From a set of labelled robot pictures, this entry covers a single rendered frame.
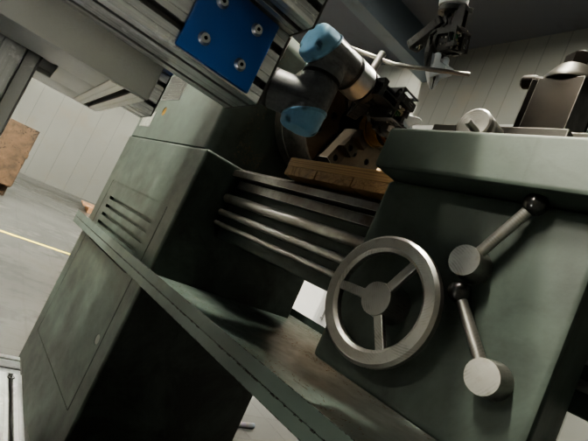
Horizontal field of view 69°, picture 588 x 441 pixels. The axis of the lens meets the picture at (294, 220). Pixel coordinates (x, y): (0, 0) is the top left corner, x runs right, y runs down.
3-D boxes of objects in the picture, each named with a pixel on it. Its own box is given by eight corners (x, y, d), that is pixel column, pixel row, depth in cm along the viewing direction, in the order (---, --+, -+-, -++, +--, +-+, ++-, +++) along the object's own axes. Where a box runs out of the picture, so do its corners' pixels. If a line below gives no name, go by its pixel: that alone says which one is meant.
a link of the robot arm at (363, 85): (328, 90, 87) (345, 55, 88) (343, 103, 90) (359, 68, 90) (354, 89, 81) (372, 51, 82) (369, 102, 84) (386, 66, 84)
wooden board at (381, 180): (283, 173, 92) (291, 157, 92) (377, 233, 115) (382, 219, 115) (393, 196, 69) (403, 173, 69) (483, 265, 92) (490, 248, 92)
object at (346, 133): (340, 141, 113) (312, 171, 109) (332, 125, 110) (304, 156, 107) (372, 143, 105) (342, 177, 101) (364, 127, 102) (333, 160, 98)
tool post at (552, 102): (508, 135, 67) (532, 78, 68) (524, 157, 71) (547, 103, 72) (561, 137, 61) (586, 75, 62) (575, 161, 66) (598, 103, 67)
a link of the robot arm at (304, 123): (264, 122, 84) (287, 73, 85) (316, 144, 83) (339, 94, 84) (258, 107, 76) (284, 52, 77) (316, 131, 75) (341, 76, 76)
